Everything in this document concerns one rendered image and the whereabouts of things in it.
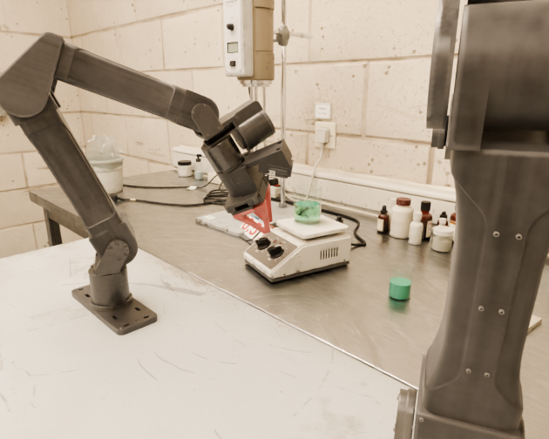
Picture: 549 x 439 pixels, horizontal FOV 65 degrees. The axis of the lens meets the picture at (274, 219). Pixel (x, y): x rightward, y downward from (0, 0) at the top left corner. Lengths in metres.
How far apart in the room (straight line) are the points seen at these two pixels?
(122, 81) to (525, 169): 0.58
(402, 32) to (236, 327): 0.92
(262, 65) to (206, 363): 0.80
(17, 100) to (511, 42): 0.61
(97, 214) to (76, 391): 0.26
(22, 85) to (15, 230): 2.46
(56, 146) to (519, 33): 0.62
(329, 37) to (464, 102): 1.24
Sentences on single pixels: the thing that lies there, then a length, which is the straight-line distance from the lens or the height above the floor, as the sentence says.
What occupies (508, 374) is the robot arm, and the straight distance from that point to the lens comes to 0.32.
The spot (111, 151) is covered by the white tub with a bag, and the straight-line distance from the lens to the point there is 1.67.
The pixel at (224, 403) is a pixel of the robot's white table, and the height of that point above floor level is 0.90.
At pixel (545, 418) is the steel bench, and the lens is 0.64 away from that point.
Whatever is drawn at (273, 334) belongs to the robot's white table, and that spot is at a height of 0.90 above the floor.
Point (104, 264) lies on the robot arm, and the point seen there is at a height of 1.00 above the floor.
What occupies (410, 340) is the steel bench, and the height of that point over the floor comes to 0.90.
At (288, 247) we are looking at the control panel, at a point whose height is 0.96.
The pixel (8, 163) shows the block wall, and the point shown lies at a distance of 3.04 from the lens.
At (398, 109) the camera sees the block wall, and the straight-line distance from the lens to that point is 1.31.
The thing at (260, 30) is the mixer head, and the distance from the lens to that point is 1.20.
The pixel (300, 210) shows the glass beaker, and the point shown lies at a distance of 0.91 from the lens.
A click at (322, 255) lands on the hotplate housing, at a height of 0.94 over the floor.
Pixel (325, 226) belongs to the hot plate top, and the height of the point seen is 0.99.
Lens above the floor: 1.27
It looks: 17 degrees down
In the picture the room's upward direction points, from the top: straight up
